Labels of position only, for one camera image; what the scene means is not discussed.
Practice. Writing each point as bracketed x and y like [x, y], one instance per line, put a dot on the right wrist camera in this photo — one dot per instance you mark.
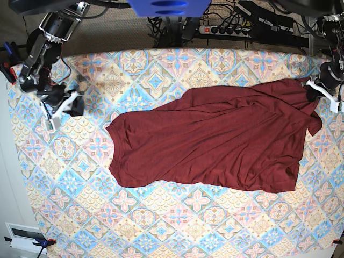
[53, 124]

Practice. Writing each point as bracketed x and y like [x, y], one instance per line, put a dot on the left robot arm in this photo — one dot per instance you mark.
[331, 28]

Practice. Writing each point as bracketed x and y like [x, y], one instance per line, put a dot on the orange clamp bottom right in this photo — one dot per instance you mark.
[338, 242]

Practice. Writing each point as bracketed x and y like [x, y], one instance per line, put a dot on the blue orange clamp bottom left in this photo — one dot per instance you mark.
[30, 245]

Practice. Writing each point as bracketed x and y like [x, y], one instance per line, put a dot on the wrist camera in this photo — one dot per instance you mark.
[53, 124]
[336, 106]

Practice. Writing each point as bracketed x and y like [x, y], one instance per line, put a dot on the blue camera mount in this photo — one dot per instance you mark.
[169, 8]

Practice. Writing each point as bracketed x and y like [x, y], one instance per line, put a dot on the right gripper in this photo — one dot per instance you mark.
[54, 95]

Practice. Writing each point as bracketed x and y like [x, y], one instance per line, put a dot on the white power strip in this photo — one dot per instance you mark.
[236, 31]

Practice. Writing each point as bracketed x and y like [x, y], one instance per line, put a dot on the white wall outlet box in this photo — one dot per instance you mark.
[21, 231]

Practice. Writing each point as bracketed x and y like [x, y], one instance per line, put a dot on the metal table frame leg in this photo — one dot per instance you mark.
[317, 47]

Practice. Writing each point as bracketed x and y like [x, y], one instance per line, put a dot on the black round stool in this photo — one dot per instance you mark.
[51, 55]

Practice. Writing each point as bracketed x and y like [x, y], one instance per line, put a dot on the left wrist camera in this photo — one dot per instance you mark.
[336, 106]

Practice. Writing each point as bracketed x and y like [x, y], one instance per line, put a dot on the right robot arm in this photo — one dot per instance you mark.
[45, 50]

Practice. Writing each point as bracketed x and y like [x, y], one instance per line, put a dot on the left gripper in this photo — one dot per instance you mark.
[331, 77]

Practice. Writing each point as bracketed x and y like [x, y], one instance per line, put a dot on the blue clamp upper left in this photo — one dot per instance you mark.
[12, 53]

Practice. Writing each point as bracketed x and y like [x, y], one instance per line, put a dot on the red black clamp left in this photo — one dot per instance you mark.
[8, 72]

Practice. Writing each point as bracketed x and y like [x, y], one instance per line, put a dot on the dark red t-shirt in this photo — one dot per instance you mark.
[244, 138]

